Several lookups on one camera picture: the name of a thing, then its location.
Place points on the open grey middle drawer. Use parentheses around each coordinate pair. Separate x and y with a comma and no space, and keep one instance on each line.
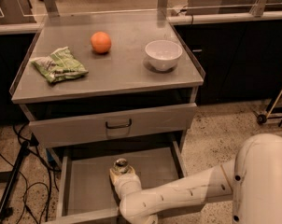
(87,195)

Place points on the green chip bag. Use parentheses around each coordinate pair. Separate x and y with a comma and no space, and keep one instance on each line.
(59,66)

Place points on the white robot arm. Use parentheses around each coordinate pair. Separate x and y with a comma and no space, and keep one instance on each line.
(252,181)

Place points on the white ceramic bowl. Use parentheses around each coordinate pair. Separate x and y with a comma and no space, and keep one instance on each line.
(163,54)

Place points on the orange fruit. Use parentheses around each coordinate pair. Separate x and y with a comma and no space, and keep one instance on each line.
(101,42)

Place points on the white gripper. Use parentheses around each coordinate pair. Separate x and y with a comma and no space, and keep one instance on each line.
(126,181)

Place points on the green 7up can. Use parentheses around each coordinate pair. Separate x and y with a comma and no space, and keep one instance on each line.
(121,166)

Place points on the black stand pole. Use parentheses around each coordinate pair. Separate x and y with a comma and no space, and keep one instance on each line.
(11,179)

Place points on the grey top drawer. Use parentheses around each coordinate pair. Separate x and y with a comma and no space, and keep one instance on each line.
(113,125)

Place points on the grey metal drawer cabinet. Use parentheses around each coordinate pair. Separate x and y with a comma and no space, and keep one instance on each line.
(119,80)

